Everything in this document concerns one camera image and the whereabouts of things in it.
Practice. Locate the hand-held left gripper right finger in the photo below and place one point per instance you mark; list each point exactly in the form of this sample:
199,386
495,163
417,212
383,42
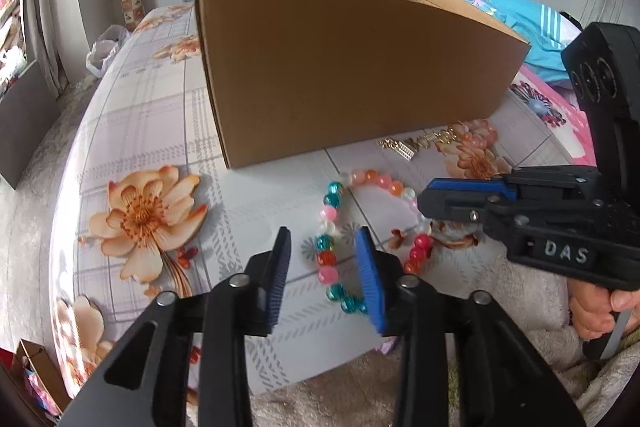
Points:
370,277

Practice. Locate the dark furniture panel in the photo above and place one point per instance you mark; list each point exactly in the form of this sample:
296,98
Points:
25,127

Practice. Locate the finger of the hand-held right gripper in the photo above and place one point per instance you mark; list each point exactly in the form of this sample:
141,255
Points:
460,207
470,187

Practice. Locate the white plastic bag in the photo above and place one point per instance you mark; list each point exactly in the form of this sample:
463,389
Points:
105,52

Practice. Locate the fluffy beige blanket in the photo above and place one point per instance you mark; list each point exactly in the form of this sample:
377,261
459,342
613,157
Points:
525,297

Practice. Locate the person's right hand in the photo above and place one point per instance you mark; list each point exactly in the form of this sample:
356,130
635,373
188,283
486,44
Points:
587,317

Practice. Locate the grey curtain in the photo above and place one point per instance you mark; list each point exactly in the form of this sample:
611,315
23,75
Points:
45,32

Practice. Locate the blue clothing bundle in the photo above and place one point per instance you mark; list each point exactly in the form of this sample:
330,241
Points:
525,27

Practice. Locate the brown cardboard box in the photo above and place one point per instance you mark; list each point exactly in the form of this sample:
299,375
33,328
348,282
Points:
325,72

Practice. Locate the small open cardboard box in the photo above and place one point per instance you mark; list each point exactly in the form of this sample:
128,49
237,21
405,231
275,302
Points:
37,357

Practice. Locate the floral plaid sheet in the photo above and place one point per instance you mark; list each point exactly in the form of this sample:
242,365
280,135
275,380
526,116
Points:
150,132

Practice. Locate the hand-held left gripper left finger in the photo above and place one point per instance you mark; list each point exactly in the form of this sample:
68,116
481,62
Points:
282,277

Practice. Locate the gold butterfly pendant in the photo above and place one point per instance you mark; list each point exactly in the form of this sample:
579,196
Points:
430,139

